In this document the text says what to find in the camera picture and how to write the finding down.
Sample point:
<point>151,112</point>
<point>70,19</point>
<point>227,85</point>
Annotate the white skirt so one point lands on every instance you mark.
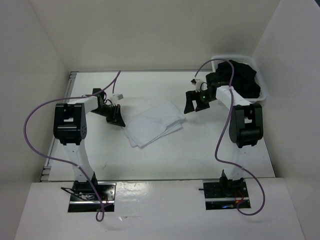
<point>152,124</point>

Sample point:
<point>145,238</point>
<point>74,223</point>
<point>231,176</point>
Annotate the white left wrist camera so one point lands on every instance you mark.
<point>115,98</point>

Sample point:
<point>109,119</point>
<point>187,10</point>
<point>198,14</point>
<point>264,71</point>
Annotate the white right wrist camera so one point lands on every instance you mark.
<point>200,85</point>

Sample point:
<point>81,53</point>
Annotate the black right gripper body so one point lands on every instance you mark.
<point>202,99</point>

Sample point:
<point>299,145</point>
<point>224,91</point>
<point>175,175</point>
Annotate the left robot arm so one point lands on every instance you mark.
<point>70,128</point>

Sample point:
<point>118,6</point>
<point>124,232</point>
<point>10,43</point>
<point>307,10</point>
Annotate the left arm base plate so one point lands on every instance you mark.
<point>84,200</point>

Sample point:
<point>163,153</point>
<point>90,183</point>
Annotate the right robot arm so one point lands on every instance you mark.
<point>245,119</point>

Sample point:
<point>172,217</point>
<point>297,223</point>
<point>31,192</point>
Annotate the white plastic laundry basket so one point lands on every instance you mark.
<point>245,60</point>

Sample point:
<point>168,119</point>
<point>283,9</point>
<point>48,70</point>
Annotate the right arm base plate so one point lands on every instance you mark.
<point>218,197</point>

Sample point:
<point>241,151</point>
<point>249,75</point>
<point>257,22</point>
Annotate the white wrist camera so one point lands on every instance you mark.
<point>200,85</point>
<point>115,98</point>

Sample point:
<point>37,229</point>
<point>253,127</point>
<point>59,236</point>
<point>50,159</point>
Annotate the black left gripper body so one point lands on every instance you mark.
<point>110,112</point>

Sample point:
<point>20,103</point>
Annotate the black skirt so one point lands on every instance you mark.
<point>243,79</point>

